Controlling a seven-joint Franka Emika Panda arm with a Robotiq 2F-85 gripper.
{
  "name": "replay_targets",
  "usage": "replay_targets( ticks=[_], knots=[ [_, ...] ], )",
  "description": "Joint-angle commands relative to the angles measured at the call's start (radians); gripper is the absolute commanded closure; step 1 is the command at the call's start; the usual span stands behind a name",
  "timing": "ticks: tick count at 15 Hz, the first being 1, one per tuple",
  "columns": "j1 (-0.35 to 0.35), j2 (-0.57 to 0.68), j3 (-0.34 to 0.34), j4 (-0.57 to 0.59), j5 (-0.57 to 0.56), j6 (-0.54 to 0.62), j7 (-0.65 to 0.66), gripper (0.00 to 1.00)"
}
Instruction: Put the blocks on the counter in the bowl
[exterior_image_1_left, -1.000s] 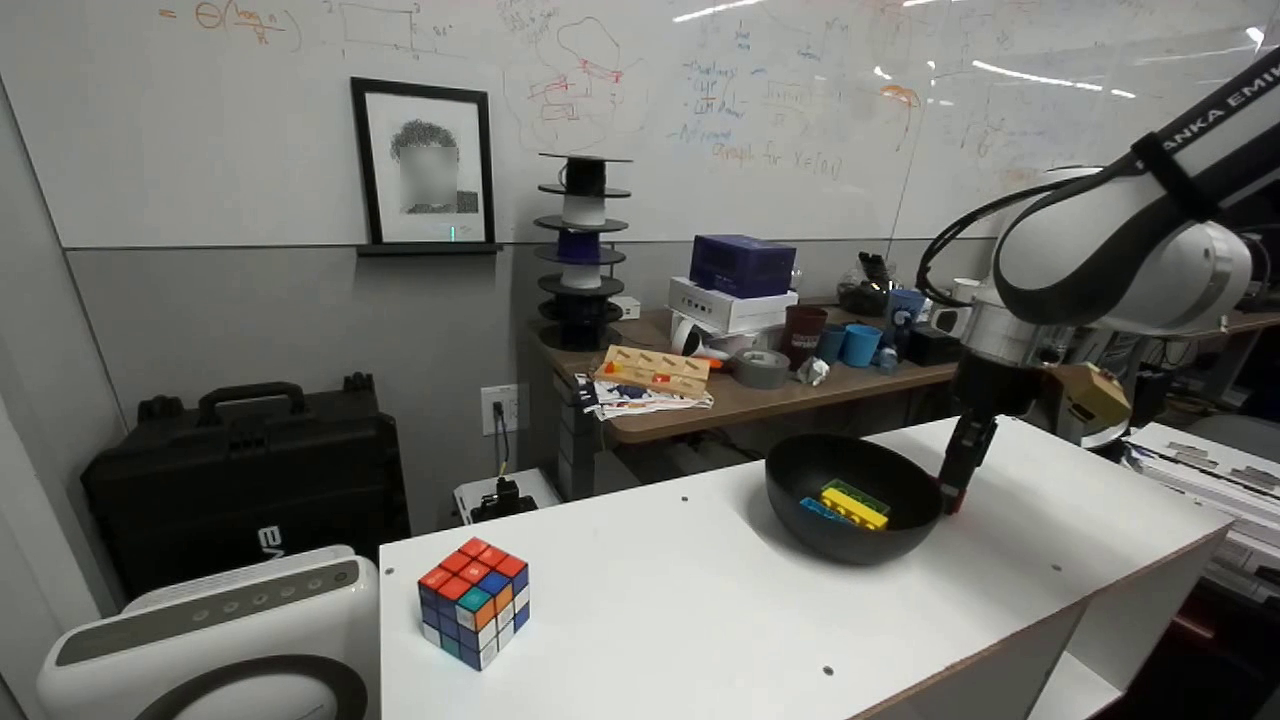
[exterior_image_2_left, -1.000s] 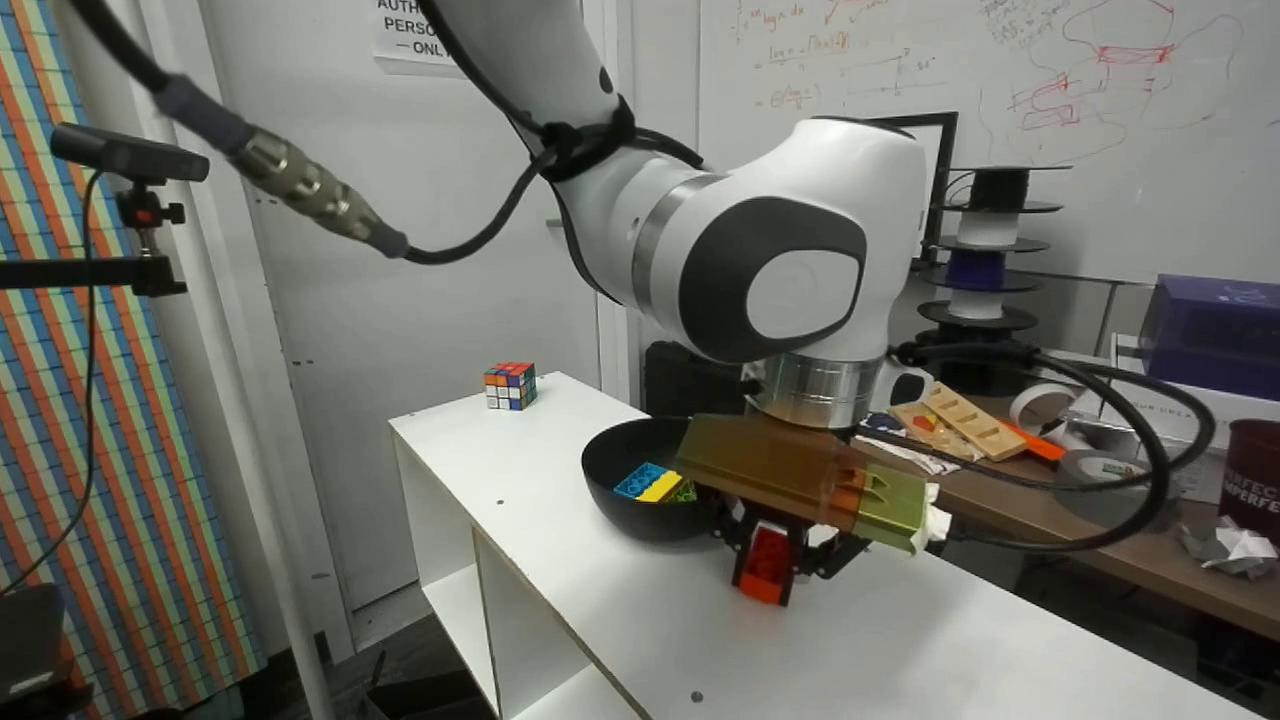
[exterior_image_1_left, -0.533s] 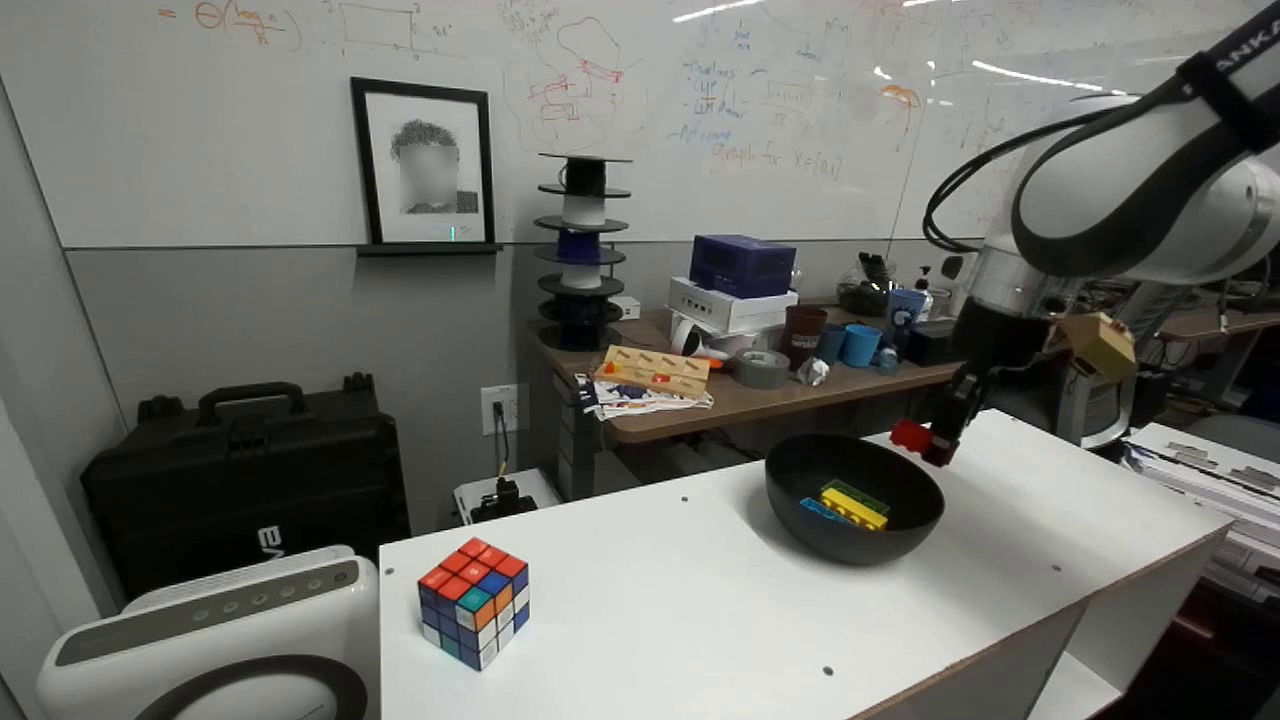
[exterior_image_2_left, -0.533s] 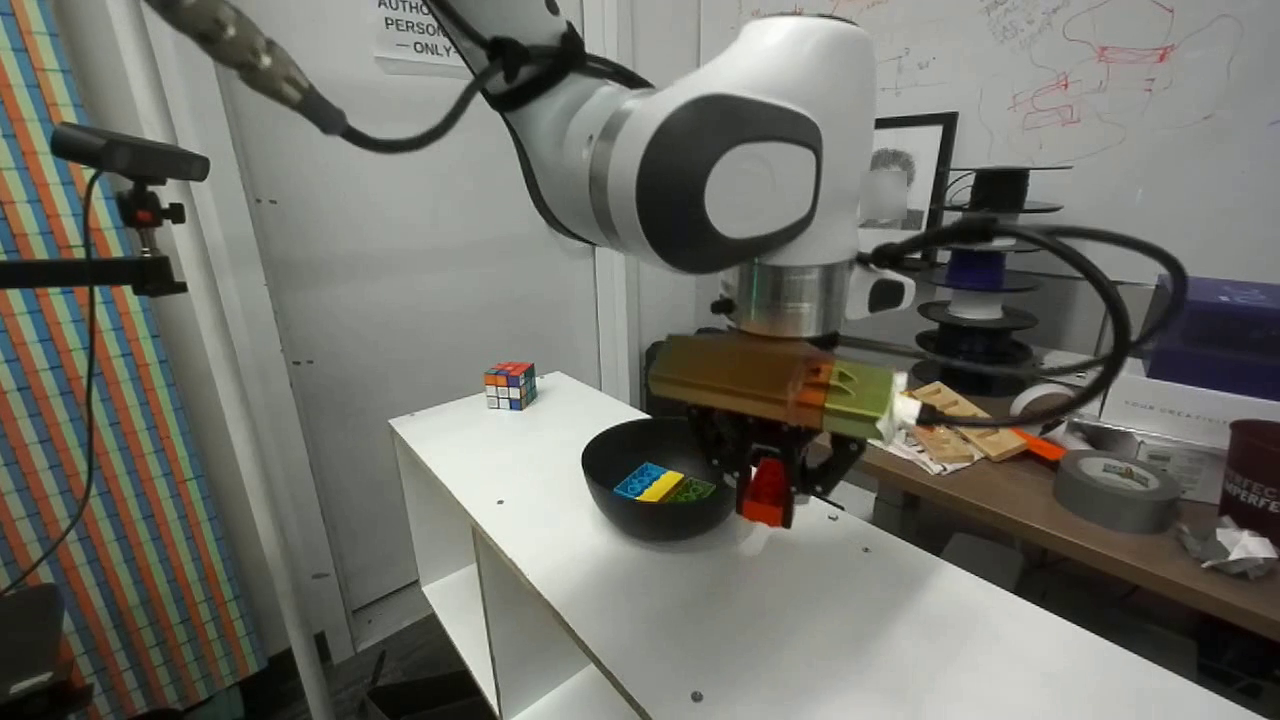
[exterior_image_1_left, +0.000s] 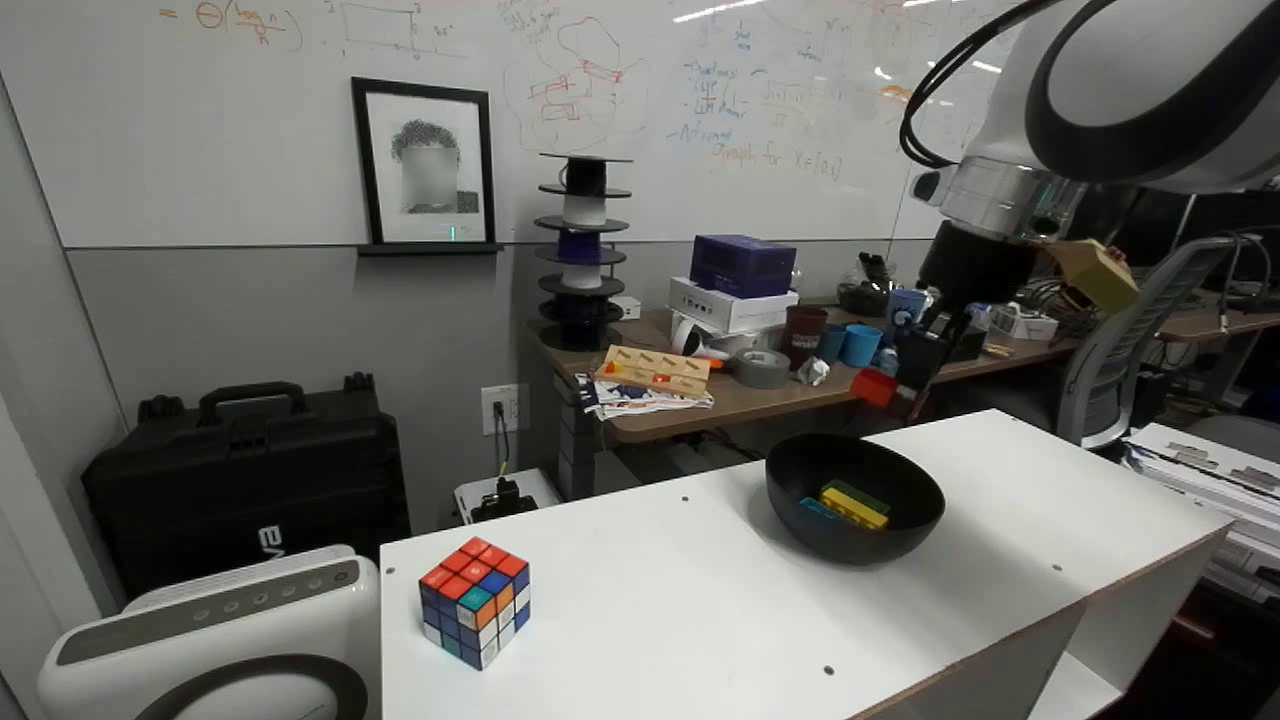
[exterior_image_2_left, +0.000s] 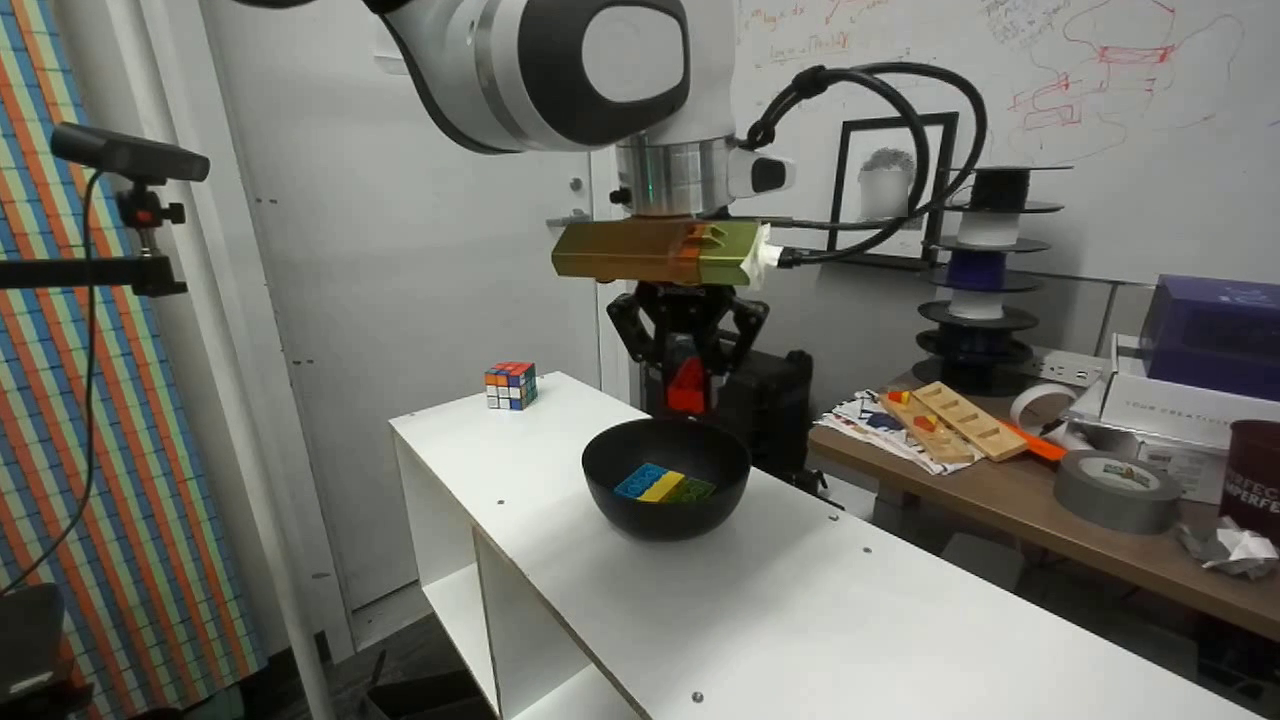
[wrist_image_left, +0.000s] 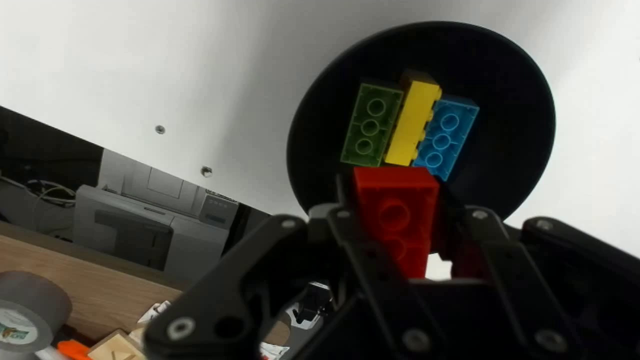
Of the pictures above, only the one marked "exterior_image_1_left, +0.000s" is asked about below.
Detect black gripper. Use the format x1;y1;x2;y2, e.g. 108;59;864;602
890;224;1051;414

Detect yellow toy building block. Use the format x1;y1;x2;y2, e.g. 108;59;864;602
814;480;894;535

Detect blue toy building block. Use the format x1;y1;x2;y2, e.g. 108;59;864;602
792;492;844;532

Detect black bowl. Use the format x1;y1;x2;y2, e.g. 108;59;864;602
760;434;946;564

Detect blue cup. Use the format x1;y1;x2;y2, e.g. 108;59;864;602
836;322;886;373

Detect dark red mug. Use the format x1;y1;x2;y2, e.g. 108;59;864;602
782;302;833;355

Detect wooden desk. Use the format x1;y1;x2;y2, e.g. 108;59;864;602
534;302;1280;454

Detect white cardboard box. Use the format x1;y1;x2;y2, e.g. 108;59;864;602
662;274;802;340

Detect dark blue box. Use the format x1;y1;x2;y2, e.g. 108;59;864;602
687;232;801;302

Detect grey office chair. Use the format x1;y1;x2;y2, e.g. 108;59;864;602
1056;238;1264;454

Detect wooden orange game box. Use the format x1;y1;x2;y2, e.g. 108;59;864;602
592;340;716;404

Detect magazine papers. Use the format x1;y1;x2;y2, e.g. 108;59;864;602
583;373;713;426

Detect grey office machine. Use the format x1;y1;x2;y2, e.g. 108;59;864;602
1122;421;1280;564

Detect black filament spool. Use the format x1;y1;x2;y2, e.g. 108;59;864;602
534;291;632;355
534;147;637;201

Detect white filament spool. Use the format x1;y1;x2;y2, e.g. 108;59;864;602
534;262;632;302
531;192;632;238

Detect blue filament spool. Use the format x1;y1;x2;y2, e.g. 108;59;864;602
531;227;632;274

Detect white power adapter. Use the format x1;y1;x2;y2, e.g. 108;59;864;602
452;464;565;527

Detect Rubik's cube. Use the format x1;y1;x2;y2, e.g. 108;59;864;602
416;532;534;678

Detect black picture ledge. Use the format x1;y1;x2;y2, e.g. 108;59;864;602
356;241;509;262

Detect black framed portrait picture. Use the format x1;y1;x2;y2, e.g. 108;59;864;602
346;73;500;251

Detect black hard carrying case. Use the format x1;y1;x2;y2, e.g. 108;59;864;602
78;373;410;604

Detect whiteboard with scribbles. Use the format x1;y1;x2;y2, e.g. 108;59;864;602
0;0;1280;251

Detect white air purifier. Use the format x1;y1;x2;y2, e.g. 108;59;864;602
30;540;385;720

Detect grey duct tape roll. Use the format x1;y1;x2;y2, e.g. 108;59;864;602
727;345;796;392

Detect tan wrist camera box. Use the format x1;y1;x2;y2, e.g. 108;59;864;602
1044;238;1143;322

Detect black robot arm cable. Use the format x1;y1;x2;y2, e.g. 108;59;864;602
894;0;1072;173

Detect white wall outlet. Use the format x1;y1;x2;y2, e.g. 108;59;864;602
476;382;529;437

